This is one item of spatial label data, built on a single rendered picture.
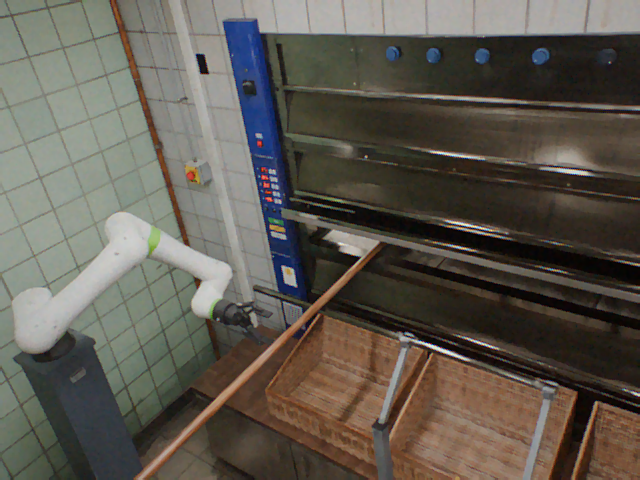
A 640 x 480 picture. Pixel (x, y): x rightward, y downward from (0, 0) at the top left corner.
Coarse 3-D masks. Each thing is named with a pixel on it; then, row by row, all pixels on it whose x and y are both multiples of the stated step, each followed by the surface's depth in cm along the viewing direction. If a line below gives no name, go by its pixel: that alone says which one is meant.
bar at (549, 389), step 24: (264, 288) 243; (336, 312) 223; (408, 336) 206; (456, 360) 195; (480, 360) 192; (528, 384) 182; (552, 384) 180; (384, 408) 204; (384, 432) 202; (384, 456) 207; (528, 456) 178
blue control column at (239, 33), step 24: (240, 24) 226; (240, 48) 232; (240, 72) 238; (264, 72) 232; (240, 96) 244; (264, 96) 236; (264, 120) 243; (264, 144) 250; (288, 192) 260; (264, 216) 273; (288, 264) 280; (288, 288) 289
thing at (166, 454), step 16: (368, 256) 248; (352, 272) 239; (336, 288) 231; (320, 304) 224; (304, 320) 217; (288, 336) 211; (272, 352) 205; (256, 368) 199; (240, 384) 193; (224, 400) 188; (208, 416) 184; (192, 432) 179; (176, 448) 175; (160, 464) 171
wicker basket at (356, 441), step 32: (320, 320) 279; (320, 352) 285; (352, 352) 276; (384, 352) 265; (416, 352) 254; (288, 384) 268; (320, 384) 274; (352, 384) 271; (384, 384) 268; (288, 416) 255; (320, 416) 239; (352, 416) 255; (352, 448) 237
